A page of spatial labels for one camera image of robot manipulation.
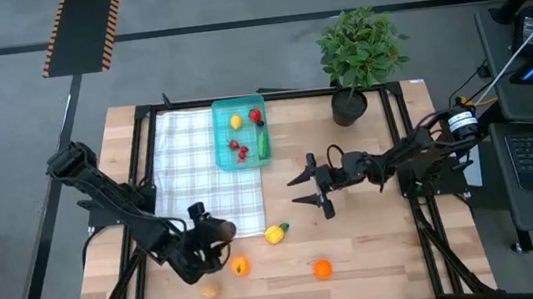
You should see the green plant in black pot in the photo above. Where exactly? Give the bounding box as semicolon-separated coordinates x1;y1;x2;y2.
313;1;418;129

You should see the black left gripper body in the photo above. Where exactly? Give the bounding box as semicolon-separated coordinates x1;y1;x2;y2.
180;216;229;266

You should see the tan toy potato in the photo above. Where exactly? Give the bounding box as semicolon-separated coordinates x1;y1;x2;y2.
199;280;224;299

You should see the black power adapter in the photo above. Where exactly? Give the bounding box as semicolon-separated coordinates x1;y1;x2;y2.
506;5;533;60

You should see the black aluminium table frame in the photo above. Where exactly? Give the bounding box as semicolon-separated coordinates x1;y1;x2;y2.
53;65;498;299

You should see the orange toy persimmon with stem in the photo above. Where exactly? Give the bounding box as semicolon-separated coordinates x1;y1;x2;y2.
229;254;253;279

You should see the black orange-striped floor mat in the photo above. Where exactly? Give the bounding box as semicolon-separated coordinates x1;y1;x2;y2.
33;0;131;79

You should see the green toy cucumber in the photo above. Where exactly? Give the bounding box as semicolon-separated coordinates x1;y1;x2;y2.
255;130;272;160

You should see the yellow plug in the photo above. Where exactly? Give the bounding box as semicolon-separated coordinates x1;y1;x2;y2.
456;91;499;112

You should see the white grey checkered cloth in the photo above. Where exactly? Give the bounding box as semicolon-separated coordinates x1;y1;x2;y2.
135;101;270;249

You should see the white cable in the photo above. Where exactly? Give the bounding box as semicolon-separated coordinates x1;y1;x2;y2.
468;0;533;102

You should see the orange toy tangerine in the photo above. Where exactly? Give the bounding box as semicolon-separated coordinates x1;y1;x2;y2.
311;258;336;282

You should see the teal translucent tupperware container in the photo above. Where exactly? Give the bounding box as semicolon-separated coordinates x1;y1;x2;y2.
209;93;274;172

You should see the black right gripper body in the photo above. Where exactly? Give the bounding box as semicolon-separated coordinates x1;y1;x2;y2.
303;148;352;224

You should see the brown toy kiwi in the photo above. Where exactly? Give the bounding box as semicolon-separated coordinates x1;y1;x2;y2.
217;219;240;242

